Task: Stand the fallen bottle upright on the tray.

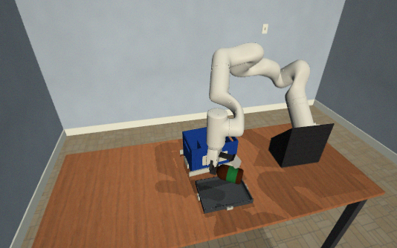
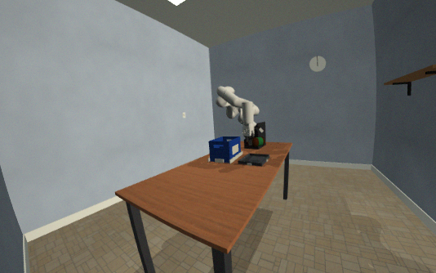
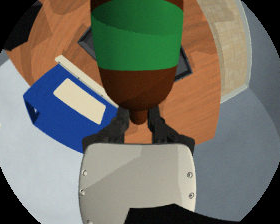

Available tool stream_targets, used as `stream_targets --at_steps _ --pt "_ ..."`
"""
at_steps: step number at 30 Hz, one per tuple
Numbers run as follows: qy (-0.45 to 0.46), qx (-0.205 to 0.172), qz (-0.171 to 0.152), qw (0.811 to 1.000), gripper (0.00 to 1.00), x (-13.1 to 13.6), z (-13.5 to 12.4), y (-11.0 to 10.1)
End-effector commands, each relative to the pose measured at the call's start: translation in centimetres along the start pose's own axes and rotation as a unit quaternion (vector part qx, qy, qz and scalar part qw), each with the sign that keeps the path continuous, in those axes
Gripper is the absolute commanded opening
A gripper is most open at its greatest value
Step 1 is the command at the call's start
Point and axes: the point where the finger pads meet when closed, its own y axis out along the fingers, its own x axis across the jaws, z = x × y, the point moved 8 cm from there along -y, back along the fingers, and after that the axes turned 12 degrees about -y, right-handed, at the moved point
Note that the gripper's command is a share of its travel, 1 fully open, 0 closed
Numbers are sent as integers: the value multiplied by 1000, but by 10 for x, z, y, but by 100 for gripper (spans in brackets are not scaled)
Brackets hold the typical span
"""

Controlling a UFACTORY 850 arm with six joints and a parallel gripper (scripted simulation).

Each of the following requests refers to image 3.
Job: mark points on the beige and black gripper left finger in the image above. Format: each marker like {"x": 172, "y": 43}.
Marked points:
{"x": 112, "y": 132}

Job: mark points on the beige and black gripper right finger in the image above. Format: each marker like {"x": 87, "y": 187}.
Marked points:
{"x": 161, "y": 132}

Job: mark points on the blue plastic crate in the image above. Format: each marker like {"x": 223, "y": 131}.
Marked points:
{"x": 63, "y": 100}

